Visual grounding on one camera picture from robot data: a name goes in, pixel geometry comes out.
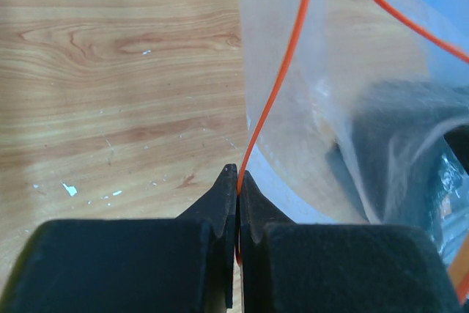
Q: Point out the dark navy cloth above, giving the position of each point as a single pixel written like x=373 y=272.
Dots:
x=392 y=142

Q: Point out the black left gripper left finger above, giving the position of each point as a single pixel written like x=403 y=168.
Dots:
x=182 y=264

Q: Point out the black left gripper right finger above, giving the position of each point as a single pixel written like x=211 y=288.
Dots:
x=290 y=267

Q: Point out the clear zip top bag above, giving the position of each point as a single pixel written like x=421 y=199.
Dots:
x=304 y=62

